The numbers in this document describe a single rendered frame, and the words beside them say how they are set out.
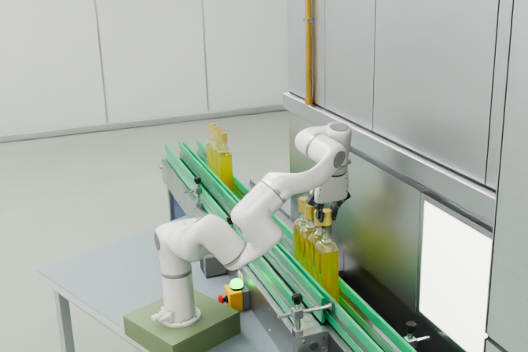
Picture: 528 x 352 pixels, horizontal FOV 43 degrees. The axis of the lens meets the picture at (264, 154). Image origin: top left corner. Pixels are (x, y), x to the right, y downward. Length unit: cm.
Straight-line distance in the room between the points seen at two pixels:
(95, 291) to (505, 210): 185
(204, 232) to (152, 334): 49
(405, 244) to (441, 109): 39
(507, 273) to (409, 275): 93
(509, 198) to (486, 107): 64
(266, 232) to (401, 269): 41
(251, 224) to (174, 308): 52
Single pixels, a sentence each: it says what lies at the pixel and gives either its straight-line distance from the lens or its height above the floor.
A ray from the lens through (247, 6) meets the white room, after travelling 789.
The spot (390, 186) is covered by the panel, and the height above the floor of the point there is 129.
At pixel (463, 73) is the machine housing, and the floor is 163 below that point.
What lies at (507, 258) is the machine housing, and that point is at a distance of 90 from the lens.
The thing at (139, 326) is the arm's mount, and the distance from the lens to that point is 212.
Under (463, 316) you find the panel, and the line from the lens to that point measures 166.
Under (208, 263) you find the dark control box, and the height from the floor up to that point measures 81.
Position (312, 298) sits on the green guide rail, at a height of 93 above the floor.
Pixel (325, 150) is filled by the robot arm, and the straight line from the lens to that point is 167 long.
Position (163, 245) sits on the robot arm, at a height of 109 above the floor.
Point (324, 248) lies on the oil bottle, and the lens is 193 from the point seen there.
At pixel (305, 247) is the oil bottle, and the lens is 205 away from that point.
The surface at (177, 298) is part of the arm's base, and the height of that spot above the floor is 91.
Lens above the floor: 191
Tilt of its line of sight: 17 degrees down
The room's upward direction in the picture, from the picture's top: 2 degrees counter-clockwise
